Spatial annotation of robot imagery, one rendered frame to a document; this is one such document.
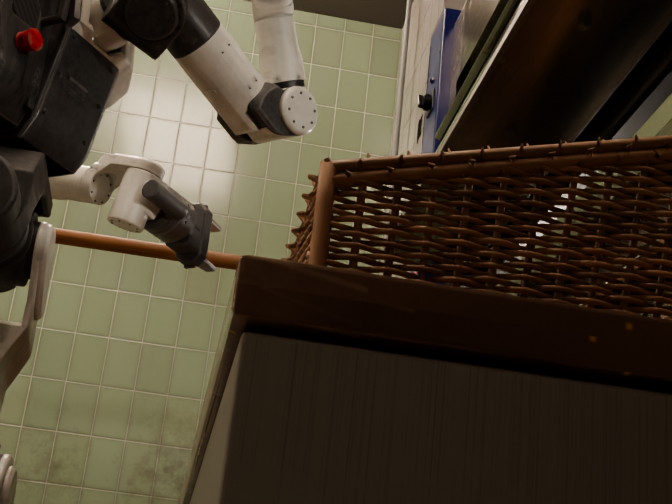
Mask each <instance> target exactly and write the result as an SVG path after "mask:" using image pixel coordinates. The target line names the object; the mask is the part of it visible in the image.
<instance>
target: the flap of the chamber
mask: <svg viewBox="0 0 672 504"><path fill-rule="evenodd" d="M582 17H586V18H588V19H589V20H590V21H591V25H590V29H589V30H587V31H580V30H579V29H578V28H577V27H576V25H577V21H578V19H579V18H582ZM671 22H672V0H524V2H523V4H522V5H521V7H520V9H519V11H518V12H517V14H516V16H515V18H514V19H513V21H512V23H511V25H510V26H509V28H508V30H507V32H506V33H505V35H504V37H503V39H502V40H501V42H500V44H499V46H498V47H497V49H496V51H495V52H494V54H493V56H492V58H491V59H490V61H489V63H488V65H487V66H486V68H485V70H484V72H483V73H482V75H481V77H480V79H479V80H478V82H477V84H476V86H475V87H474V89H473V91H472V93H471V94H470V96H469V98H468V100H467V101H466V103H465V105H464V107H463V108H462V110H461V112H460V114H459V115H458V117H457V119H456V121H455V122H454V124H453V126H452V128H451V129H450V131H449V133H448V135H447V136H446V138H445V140H444V142H443V143H442V145H441V147H440V149H439V150H438V152H441V151H442V150H443V151H444V152H448V148H450V150H451V151H465V150H478V149H481V148H482V147H484V149H487V146H489V147H490V148H491V149H492V148H506V147H519V146H521V144H522V143H523V146H526V143H528V145H529V146H533V145H546V144H559V142H560V140H562V143H565V141H566V142H567V143H573V142H574V141H575V140H576V139H577V137H578V136H579V135H580V134H581V133H582V131H583V130H584V129H585V128H586V126H587V125H588V124H589V123H590V121H591V120H592V119H593V118H594V117H595V115H596V114H597V113H598V112H599V110H600V109H601V108H602V107H603V105H604V104H605V103H606V102H607V101H608V99H609V98H610V97H611V96H612V94H613V93H614V92H615V91H616V89H617V88H618V87H619V86H620V85H621V83H622V82H623V81H624V80H625V78H626V77H627V76H628V75H629V73H630V72H631V71H632V70H633V69H634V67H635V66H636V65H637V64H638V62H639V61H640V60H641V59H642V57H643V56H644V55H645V54H646V53H647V51H648V50H649V49H650V48H651V46H652V45H653V44H654V43H655V42H656V40H657V39H658V38H659V37H660V35H661V34H662V33H663V32H664V30H665V29H666V28H667V27H668V26H669V24H670V23H671ZM509 126H511V127H514V128H515V129H516V134H515V136H514V137H512V138H509V137H506V136H505V134H504V131H505V128H506V127H509ZM438 152H437V153H438Z"/></svg>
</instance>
